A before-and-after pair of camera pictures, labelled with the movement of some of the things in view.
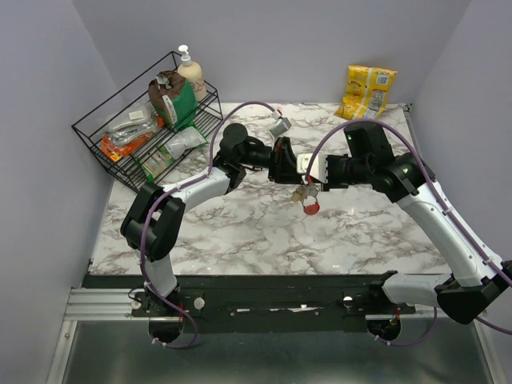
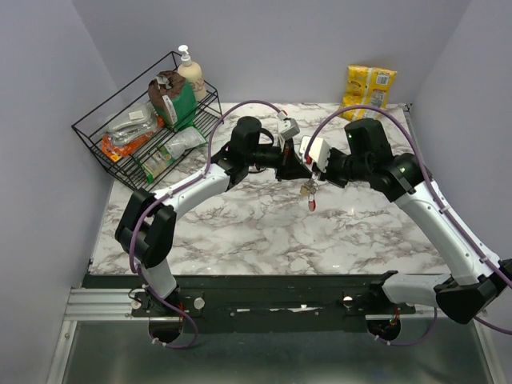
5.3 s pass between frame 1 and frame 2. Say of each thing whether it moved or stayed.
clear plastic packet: stayed
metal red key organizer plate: moved
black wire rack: stayed
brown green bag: stayed
